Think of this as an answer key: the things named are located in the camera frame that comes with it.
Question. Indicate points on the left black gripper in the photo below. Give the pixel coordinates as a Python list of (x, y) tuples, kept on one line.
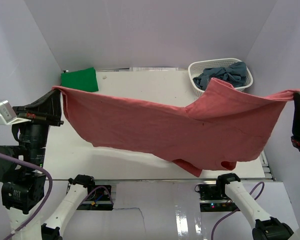
[(46, 109)]

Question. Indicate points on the red t shirt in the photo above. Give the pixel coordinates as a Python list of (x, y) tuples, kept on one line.
[(218, 130)]

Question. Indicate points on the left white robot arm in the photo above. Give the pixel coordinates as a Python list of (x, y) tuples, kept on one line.
[(26, 185)]

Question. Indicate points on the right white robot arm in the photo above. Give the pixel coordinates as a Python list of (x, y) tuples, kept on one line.
[(263, 225)]

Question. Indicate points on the folded green t shirt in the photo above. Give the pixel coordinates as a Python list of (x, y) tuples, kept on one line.
[(83, 80)]

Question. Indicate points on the blue t shirt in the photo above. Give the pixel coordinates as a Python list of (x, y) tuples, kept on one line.
[(234, 74)]

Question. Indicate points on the white plastic basket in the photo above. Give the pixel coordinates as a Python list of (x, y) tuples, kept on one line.
[(197, 68)]

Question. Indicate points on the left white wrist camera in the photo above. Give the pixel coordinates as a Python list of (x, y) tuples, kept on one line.
[(8, 116)]

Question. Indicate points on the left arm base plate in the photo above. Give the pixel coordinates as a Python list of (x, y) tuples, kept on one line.
[(100, 200)]

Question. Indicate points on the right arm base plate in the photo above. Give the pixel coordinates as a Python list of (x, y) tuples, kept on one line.
[(211, 201)]

